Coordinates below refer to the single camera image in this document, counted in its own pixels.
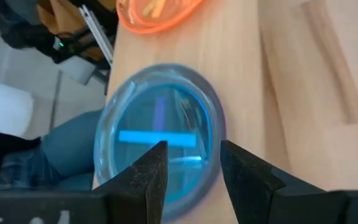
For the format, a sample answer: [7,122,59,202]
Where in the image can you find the white rounded object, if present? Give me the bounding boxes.
[0,74,34,138]

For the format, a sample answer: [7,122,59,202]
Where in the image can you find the orange transparent plastic plate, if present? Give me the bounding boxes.
[116,0,206,35]

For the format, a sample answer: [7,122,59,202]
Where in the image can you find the blue transparent plastic plate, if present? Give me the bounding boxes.
[93,63,227,222]

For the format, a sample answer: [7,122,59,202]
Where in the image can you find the person's leg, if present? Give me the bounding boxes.
[0,108,105,191]

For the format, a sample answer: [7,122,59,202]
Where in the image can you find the pink transparent plastic plate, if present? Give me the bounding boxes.
[93,63,227,222]

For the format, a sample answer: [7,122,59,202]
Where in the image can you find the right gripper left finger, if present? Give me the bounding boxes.
[0,141,168,224]

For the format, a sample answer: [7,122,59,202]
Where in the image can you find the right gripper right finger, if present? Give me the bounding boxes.
[221,139,358,224]

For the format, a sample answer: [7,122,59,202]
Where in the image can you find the light wooden shelf board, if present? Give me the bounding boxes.
[91,0,295,224]

